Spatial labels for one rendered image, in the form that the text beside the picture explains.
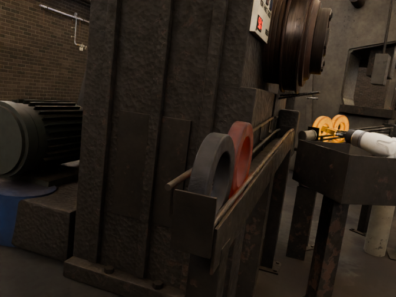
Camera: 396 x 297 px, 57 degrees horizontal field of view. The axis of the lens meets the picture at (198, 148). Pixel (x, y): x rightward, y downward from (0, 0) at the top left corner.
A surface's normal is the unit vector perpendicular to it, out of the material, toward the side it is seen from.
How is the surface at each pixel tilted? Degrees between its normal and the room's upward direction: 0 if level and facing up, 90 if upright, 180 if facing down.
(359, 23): 90
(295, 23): 85
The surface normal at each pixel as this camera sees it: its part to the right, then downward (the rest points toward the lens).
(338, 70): -0.55, 0.07
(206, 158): -0.18, -0.53
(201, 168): -0.25, -0.32
